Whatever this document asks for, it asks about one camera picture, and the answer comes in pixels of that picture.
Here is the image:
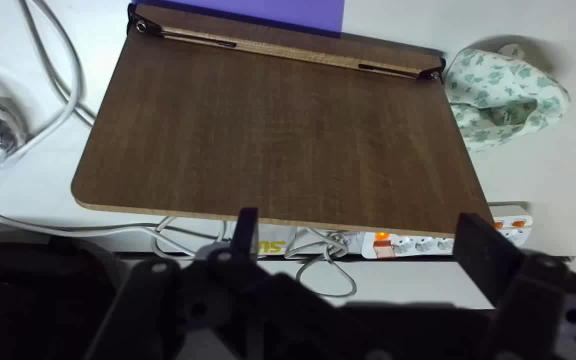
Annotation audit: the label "brown wooden board stand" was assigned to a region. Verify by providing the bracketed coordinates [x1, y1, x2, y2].
[71, 2, 495, 237]

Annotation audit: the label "white cloth with green print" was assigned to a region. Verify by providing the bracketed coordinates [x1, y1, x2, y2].
[442, 45, 573, 151]

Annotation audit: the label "purple paper sheet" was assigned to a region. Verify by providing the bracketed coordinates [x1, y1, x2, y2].
[131, 0, 347, 36]

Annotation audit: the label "long white cable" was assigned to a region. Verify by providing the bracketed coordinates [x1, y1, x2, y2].
[0, 0, 237, 243]

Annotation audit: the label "white packet with printed logo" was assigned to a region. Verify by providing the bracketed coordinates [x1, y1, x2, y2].
[255, 224, 365, 260]

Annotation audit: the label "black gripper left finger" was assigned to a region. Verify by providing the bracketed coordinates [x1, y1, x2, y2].
[86, 206, 285, 360]

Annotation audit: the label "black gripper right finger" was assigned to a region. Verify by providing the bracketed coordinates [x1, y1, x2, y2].
[453, 212, 571, 360]

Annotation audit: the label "white power strip orange switches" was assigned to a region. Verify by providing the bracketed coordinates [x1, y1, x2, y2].
[360, 205, 537, 260]

